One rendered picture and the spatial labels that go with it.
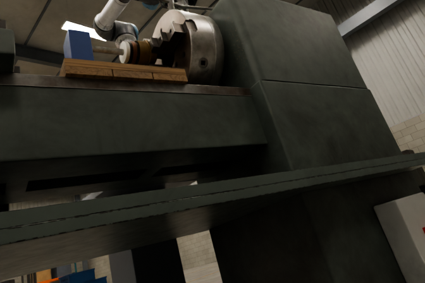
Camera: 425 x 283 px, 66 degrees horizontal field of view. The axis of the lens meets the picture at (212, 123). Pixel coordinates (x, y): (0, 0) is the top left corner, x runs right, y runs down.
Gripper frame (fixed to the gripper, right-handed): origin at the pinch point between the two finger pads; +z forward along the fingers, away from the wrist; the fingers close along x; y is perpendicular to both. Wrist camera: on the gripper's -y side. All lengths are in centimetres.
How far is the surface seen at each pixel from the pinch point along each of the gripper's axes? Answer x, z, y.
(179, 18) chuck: 10.8, 22.5, 16.4
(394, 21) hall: -127, -448, -967
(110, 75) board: 9, 50, 44
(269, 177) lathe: 13, 83, 18
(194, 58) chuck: 6.9, 37.2, 15.2
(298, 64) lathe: 15, 44, -20
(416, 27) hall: -104, -385, -971
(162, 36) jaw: 6.0, 26.9, 22.3
